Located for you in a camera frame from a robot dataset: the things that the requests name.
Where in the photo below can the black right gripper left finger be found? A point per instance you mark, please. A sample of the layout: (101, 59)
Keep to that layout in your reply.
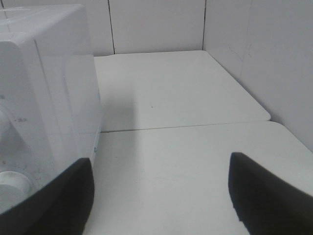
(62, 207)

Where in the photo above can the white microwave oven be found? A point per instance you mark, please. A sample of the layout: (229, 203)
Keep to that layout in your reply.
(50, 110)

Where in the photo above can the lower white dial knob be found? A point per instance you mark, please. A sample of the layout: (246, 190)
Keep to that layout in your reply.
(12, 182)

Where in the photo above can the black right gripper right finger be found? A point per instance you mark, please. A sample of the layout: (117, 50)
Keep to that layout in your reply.
(266, 204)

